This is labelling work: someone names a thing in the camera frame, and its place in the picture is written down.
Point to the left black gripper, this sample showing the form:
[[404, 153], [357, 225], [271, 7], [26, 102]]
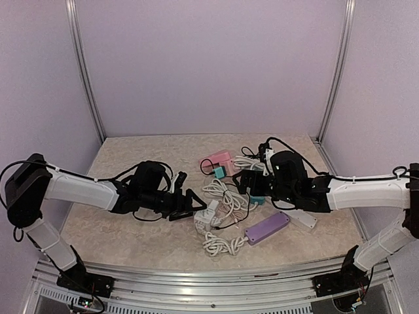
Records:
[[175, 212]]

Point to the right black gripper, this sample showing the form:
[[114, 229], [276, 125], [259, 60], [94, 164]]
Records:
[[246, 176]]

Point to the white multi socket adapter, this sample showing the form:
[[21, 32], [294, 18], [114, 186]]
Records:
[[203, 220]]

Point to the white usb charger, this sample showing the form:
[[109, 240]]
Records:
[[212, 207]]

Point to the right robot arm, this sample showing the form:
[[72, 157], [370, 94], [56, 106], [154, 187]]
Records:
[[398, 190]]

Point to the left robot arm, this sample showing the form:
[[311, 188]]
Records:
[[35, 181]]

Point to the teal socket cube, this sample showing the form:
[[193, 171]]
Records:
[[257, 200]]

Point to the teal charger cube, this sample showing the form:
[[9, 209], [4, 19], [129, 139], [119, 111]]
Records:
[[219, 172]]

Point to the pink power strip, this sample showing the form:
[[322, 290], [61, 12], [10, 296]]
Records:
[[222, 158]]

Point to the purple power strip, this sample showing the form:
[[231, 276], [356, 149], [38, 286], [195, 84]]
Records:
[[266, 228]]

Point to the white power strip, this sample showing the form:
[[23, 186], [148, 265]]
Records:
[[302, 220]]

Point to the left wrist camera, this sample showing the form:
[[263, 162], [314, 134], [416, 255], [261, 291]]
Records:
[[177, 182]]

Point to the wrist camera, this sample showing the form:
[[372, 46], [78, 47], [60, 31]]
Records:
[[265, 154], [177, 182]]

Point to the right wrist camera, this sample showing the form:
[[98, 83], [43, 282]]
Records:
[[265, 154]]

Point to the front aluminium rail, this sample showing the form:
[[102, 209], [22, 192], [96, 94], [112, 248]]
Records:
[[252, 290]]

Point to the right aluminium frame post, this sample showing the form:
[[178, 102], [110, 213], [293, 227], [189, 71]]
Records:
[[338, 71]]

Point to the aluminium frame post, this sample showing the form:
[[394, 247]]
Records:
[[72, 16], [338, 71]]

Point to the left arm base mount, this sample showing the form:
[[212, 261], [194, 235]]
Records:
[[89, 283]]

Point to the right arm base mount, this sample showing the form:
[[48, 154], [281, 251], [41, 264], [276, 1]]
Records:
[[338, 282]]

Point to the left aluminium frame post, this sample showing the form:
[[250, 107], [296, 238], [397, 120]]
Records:
[[72, 16]]

